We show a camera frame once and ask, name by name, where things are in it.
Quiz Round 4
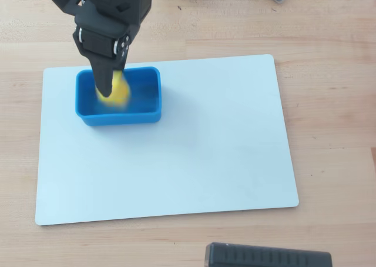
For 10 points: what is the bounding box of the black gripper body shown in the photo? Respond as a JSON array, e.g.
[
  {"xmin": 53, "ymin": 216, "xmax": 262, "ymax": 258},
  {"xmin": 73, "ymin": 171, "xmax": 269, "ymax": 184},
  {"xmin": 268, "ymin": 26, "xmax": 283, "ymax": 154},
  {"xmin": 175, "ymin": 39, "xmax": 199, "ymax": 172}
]
[{"xmin": 72, "ymin": 4, "xmax": 141, "ymax": 72}]

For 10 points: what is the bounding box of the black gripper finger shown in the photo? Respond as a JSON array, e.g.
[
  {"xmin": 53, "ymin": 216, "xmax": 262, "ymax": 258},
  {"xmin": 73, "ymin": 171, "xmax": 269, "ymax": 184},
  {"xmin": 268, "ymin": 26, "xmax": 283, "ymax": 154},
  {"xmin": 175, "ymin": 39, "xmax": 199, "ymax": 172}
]
[
  {"xmin": 114, "ymin": 54, "xmax": 127, "ymax": 73},
  {"xmin": 88, "ymin": 54, "xmax": 116, "ymax": 99}
]

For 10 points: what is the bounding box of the yellow cube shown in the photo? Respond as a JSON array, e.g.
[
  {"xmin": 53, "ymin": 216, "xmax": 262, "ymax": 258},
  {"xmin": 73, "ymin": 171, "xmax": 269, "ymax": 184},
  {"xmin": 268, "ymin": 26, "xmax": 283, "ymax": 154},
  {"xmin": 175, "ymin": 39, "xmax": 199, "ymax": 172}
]
[{"xmin": 96, "ymin": 69, "xmax": 132, "ymax": 109}]

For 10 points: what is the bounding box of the blue rectangular bin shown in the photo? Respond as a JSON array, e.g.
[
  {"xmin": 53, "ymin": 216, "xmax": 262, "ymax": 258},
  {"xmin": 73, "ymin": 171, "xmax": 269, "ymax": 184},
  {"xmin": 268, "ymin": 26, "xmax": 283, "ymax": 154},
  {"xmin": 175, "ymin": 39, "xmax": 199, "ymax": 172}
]
[{"xmin": 75, "ymin": 66, "xmax": 162, "ymax": 127}]

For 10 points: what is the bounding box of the white rectangular mat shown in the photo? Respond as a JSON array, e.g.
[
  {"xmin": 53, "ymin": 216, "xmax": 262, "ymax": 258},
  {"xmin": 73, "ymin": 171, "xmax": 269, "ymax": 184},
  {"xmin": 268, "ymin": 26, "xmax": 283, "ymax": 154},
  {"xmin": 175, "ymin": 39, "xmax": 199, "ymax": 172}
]
[{"xmin": 35, "ymin": 54, "xmax": 300, "ymax": 226}]

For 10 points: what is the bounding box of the black ribbed box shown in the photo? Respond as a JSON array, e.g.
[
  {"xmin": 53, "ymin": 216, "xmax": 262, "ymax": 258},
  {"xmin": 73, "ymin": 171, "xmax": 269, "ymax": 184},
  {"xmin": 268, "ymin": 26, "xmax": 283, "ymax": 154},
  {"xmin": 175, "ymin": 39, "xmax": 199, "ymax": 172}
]
[{"xmin": 204, "ymin": 242, "xmax": 333, "ymax": 267}]

